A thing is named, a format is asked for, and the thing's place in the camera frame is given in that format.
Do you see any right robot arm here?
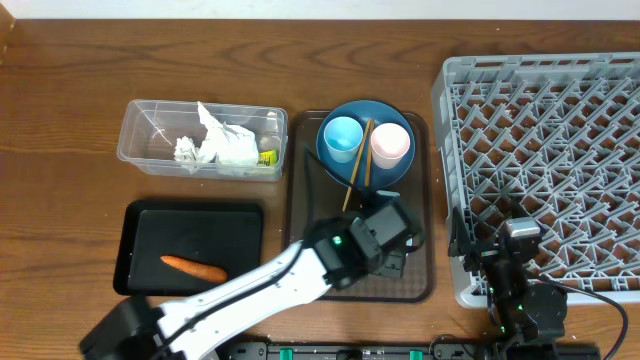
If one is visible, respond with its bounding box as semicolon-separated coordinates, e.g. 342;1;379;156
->
448;202;568;359

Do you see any brown serving tray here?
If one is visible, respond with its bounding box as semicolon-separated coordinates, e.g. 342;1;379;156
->
282;111;435;303

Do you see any light blue cup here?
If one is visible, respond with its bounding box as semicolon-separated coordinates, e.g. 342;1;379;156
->
323;116;364;163

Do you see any pink cup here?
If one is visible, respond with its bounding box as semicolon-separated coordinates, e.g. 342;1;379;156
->
371;123;411;169

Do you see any grey dishwasher rack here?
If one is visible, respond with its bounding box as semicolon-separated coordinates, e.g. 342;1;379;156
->
432;52;639;305

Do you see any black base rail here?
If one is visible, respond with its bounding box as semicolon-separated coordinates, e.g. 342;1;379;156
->
217;341;601;360

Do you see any dark blue plate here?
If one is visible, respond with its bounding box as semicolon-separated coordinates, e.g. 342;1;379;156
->
316;100;416;189

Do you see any large white tissue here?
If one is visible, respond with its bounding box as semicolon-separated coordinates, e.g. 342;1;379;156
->
196;102;259;166

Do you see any left wooden chopstick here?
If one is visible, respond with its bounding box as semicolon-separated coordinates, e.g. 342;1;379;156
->
342;119;374;212

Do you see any foil snack wrapper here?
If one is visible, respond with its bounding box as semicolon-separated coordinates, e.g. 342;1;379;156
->
257;150;279;167

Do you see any small white tissue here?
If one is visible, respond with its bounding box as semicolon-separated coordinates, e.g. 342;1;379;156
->
174;136;199;174

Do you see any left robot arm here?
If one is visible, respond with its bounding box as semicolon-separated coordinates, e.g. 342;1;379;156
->
79;214;422;359

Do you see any orange carrot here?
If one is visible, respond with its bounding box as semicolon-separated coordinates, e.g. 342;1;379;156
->
160;255;228;284

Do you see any clear plastic bin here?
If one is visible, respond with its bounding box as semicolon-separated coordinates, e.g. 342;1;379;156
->
118;100;287;181

